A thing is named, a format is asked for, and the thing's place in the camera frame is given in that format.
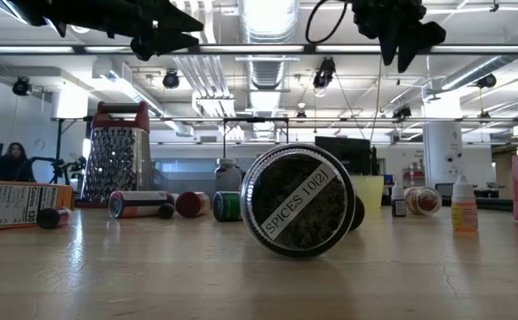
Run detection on silver ventilation duct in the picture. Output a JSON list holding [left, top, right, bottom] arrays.
[[237, 0, 303, 92]]

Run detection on grey plastic bin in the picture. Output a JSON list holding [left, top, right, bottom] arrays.
[[151, 171, 244, 196]]

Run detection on metal box grater red handle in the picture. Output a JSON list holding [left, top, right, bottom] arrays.
[[80, 100, 153, 208]]

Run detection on white-lidded clear jar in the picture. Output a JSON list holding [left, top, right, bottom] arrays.
[[215, 157, 243, 193]]

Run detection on green food colouring bottle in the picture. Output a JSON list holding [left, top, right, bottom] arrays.
[[212, 190, 243, 222]]

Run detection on spice jar labelled SPICES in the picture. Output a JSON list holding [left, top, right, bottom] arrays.
[[239, 142, 357, 260]]

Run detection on black monitor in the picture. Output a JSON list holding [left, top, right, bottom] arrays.
[[314, 135, 373, 177]]

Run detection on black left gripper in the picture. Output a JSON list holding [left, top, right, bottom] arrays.
[[107, 0, 204, 62]]

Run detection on black ceiling spotlight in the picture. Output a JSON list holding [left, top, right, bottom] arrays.
[[311, 56, 338, 90], [391, 105, 414, 122], [11, 76, 33, 98], [475, 72, 498, 90], [161, 69, 181, 91]]

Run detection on black metal stand frame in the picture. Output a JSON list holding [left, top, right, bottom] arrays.
[[221, 116, 291, 173]]

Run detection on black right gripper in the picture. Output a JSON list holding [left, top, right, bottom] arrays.
[[351, 0, 447, 74]]

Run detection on large red food colouring bottle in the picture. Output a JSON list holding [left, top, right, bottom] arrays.
[[175, 190, 211, 219]]

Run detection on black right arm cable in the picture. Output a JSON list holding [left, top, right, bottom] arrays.
[[305, 0, 349, 44]]

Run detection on person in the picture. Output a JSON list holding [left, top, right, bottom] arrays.
[[0, 141, 36, 183]]

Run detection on amber jar with red contents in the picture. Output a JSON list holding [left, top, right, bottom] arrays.
[[403, 186, 442, 216]]

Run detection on black tripod stand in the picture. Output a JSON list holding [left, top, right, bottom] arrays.
[[31, 117, 86, 184]]

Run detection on small black-labelled dropper bottle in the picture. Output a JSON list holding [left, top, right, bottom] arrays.
[[390, 180, 407, 218]]

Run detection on translucent yellow-green bin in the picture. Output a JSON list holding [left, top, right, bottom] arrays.
[[350, 174, 387, 211]]

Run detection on small bottle with black cap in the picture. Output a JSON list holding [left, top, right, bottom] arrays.
[[36, 206, 72, 230]]

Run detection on pink labelled bottle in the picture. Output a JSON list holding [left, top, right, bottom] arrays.
[[108, 189, 176, 220]]

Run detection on orange food box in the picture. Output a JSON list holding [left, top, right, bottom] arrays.
[[0, 177, 76, 232]]

